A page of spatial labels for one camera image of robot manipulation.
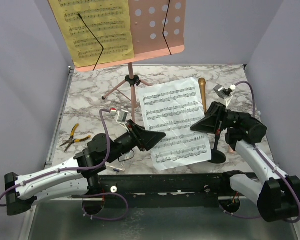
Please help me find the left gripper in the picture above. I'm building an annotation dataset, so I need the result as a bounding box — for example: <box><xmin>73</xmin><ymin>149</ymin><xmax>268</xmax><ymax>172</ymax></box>
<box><xmin>106</xmin><ymin>120</ymin><xmax>166</xmax><ymax>164</ymax></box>

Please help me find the white sheet music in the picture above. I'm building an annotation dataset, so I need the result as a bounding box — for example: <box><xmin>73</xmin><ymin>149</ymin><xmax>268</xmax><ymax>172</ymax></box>
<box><xmin>137</xmin><ymin>77</ymin><xmax>212</xmax><ymax>171</ymax></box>

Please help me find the gold microphone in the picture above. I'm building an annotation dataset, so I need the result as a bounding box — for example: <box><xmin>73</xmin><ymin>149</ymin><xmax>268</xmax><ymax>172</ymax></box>
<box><xmin>198</xmin><ymin>77</ymin><xmax>207</xmax><ymax>113</ymax></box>

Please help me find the pink music stand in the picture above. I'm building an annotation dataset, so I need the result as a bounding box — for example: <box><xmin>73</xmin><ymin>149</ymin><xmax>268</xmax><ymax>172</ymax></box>
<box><xmin>47</xmin><ymin>0</ymin><xmax>186</xmax><ymax>123</ymax></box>

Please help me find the yellow sheet music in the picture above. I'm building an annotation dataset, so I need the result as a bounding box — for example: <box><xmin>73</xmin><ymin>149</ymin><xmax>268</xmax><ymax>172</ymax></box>
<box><xmin>48</xmin><ymin>0</ymin><xmax>135</xmax><ymax>68</ymax></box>

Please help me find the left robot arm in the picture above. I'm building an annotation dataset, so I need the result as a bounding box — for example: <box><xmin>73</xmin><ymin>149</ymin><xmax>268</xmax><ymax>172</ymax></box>
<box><xmin>4</xmin><ymin>120</ymin><xmax>166</xmax><ymax>216</ymax></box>

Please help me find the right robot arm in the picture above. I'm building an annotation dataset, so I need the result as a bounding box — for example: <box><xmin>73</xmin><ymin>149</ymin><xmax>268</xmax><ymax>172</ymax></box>
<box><xmin>190</xmin><ymin>101</ymin><xmax>300</xmax><ymax>224</ymax></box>

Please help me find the pink microphone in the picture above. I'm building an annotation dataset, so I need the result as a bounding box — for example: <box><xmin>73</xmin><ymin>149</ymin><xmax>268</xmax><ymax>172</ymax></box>
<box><xmin>228</xmin><ymin>146</ymin><xmax>236</xmax><ymax>154</ymax></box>

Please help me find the black mic stand with clip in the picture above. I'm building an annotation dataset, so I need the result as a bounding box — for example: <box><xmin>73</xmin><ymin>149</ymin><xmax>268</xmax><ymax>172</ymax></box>
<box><xmin>208</xmin><ymin>133</ymin><xmax>226</xmax><ymax>165</ymax></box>

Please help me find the clear screw organizer box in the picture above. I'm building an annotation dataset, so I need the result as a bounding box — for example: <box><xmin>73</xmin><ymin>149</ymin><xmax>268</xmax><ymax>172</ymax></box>
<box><xmin>106</xmin><ymin>150</ymin><xmax>135</xmax><ymax>173</ymax></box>

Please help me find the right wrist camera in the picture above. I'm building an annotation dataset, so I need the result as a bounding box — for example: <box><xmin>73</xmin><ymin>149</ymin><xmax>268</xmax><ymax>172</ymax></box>
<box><xmin>213</xmin><ymin>84</ymin><xmax>237</xmax><ymax>108</ymax></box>

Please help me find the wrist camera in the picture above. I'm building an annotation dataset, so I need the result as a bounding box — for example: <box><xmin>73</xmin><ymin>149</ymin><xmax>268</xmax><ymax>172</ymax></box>
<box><xmin>110</xmin><ymin>108</ymin><xmax>129</xmax><ymax>132</ymax></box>
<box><xmin>213</xmin><ymin>84</ymin><xmax>237</xmax><ymax>108</ymax></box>

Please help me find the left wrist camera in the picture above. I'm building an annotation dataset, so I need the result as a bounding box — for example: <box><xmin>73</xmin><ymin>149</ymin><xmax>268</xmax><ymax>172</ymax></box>
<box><xmin>110</xmin><ymin>108</ymin><xmax>129</xmax><ymax>132</ymax></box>

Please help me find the black mounting rail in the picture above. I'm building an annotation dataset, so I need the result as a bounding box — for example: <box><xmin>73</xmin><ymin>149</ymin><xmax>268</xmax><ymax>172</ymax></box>
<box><xmin>72</xmin><ymin>172</ymin><xmax>266</xmax><ymax>210</ymax></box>

